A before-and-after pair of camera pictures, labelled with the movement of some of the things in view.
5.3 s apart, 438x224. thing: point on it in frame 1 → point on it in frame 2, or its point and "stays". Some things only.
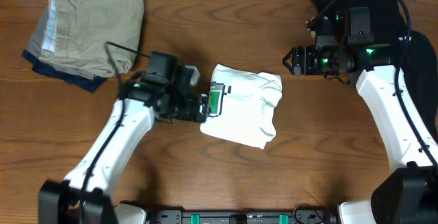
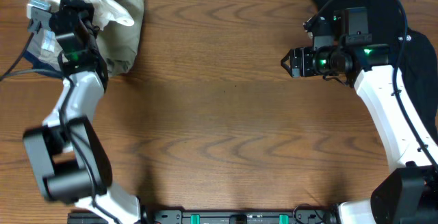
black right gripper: x=303 y=56 stays
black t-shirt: x=412 y=53 stays
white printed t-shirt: x=241 y=106 → x=104 y=11
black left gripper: x=189 y=114 → x=79 y=9
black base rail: x=300 y=216 stays
